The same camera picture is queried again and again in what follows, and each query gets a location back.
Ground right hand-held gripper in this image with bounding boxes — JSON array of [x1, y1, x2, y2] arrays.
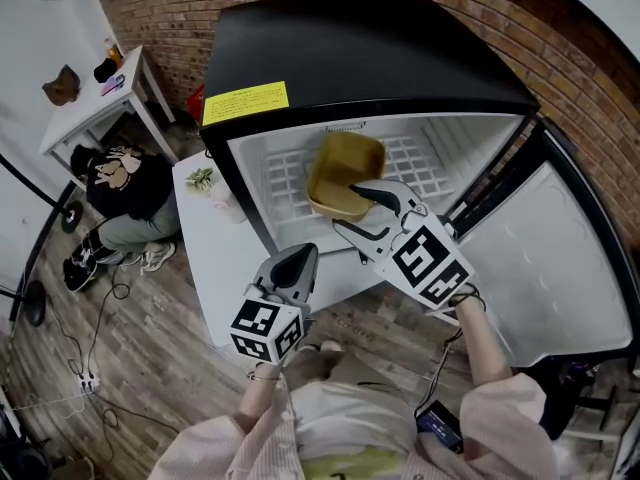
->
[[331, 179, 477, 312]]

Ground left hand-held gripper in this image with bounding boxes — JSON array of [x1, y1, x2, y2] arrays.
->
[[229, 241, 321, 366]]

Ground yellow plastic tray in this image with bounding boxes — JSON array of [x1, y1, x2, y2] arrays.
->
[[305, 131, 387, 222]]

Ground black mini fridge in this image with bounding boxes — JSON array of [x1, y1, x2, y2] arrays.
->
[[198, 0, 640, 369]]

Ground person's left forearm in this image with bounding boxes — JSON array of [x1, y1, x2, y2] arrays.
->
[[238, 362, 286, 422]]

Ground person's right forearm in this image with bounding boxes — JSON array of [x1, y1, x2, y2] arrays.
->
[[452, 290, 517, 388]]

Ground mini fridge door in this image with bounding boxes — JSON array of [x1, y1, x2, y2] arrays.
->
[[444, 117, 640, 369]]

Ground person's white shoe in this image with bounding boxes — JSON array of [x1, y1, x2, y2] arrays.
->
[[298, 340, 345, 355]]

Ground white ceramic jar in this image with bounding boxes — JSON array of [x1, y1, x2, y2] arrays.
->
[[209, 182, 250, 226]]

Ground person's beige trousers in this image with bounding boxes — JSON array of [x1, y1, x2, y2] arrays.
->
[[284, 347, 406, 394]]

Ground black wrist band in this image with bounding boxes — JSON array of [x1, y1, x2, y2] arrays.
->
[[447, 282, 487, 314]]

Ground small potted plant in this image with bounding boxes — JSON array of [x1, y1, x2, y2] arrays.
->
[[183, 166, 217, 198]]

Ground yellow label sticker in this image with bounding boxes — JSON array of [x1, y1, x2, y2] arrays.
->
[[201, 80, 291, 127]]

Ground person's pink striped shirt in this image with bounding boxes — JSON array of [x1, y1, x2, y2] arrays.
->
[[149, 367, 560, 480]]

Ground red plastic crate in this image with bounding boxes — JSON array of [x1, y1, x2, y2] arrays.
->
[[187, 82, 207, 120]]

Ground black waist device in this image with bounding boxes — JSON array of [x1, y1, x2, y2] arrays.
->
[[413, 399, 465, 455]]

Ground black sneaker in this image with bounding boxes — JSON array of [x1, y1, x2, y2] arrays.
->
[[62, 231, 124, 293]]

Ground black pole stand round base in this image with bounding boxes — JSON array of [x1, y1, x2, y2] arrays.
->
[[0, 277, 48, 328], [0, 153, 85, 234]]

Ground white power strip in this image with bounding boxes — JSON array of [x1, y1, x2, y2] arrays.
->
[[74, 370, 102, 395]]

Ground small white side table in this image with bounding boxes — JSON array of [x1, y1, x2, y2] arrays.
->
[[38, 44, 177, 192]]

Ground pink phone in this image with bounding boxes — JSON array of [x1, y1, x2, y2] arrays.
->
[[100, 73, 127, 97]]

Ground black pouch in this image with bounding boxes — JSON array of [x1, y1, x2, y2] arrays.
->
[[92, 57, 118, 84]]

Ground orange bottle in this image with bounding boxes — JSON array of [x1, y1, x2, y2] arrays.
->
[[103, 37, 124, 67]]

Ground brown hat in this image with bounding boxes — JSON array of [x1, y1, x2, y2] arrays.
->
[[41, 64, 82, 107]]

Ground white wire fridge shelf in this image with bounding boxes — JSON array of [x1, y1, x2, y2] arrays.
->
[[264, 135, 456, 219]]

